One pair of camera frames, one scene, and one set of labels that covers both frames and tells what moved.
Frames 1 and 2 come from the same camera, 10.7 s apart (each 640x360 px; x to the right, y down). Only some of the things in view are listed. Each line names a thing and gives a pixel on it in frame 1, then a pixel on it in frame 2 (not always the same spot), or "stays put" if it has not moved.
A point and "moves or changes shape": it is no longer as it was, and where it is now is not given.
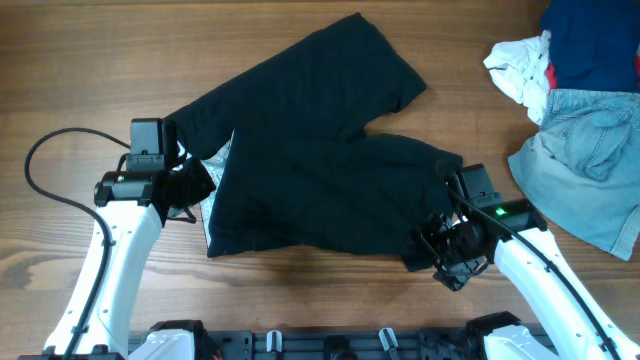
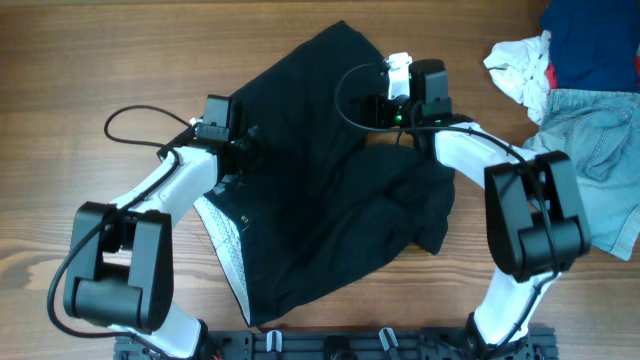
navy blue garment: (593, 43) stays put
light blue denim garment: (582, 165) stays put
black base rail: (508, 339) stays put
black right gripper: (452, 274) to (380, 101)
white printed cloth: (519, 68) stays put
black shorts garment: (281, 144) moves or changes shape
